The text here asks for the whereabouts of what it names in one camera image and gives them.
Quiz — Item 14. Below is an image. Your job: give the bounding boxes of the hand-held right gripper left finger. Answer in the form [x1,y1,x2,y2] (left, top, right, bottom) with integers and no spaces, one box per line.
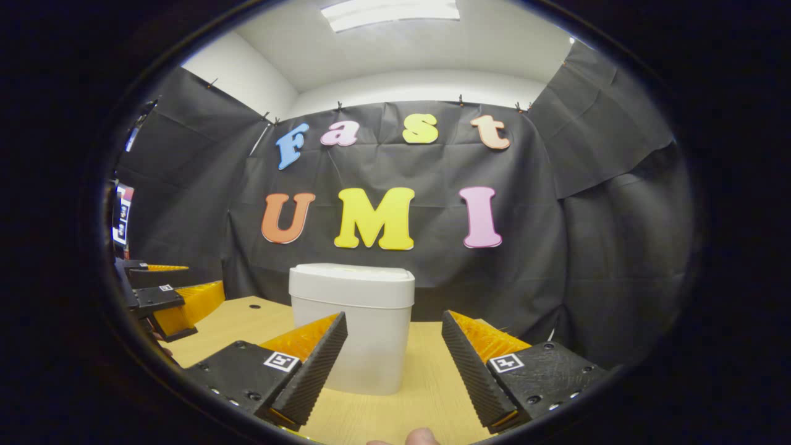
[184,311,349,432]

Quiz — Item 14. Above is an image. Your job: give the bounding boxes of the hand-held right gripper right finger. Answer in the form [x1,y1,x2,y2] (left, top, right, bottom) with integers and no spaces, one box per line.
[441,310,609,434]

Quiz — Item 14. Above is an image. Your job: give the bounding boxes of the white desktop garbage bin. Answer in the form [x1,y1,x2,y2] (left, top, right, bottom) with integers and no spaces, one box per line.
[289,263,416,396]

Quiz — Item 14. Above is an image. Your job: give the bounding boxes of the wooden desktop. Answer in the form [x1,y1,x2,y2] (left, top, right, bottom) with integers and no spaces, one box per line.
[158,295,557,445]

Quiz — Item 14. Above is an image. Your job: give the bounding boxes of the computer monitor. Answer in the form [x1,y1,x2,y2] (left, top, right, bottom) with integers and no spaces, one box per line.
[111,182,135,248]

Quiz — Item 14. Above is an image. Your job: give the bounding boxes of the black backdrop cloth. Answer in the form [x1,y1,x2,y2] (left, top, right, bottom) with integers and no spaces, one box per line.
[117,40,696,365]

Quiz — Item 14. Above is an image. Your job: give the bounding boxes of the large ceiling light panel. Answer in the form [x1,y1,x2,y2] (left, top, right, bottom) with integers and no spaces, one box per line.
[320,0,461,33]

